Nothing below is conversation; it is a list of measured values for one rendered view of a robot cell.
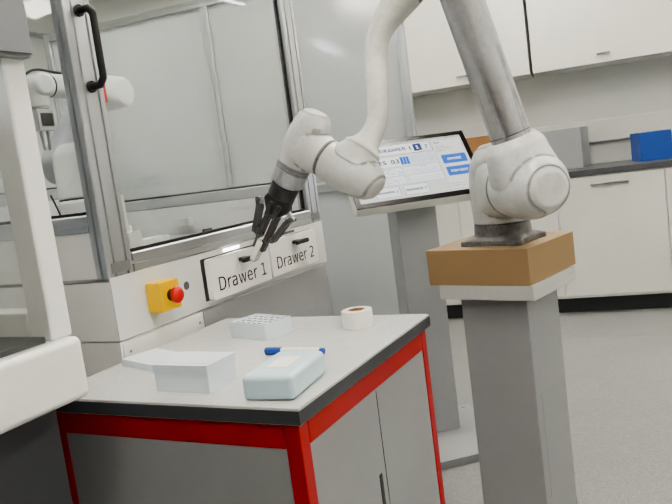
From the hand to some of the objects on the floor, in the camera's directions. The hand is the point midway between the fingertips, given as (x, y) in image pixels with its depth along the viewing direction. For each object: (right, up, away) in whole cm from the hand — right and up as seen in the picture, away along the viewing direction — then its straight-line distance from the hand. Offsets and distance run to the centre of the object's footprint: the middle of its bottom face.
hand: (258, 249), depth 198 cm
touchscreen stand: (+63, -75, +87) cm, 131 cm away
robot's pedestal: (+79, -82, +14) cm, 115 cm away
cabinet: (-36, -94, +41) cm, 109 cm away
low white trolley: (+13, -97, -35) cm, 104 cm away
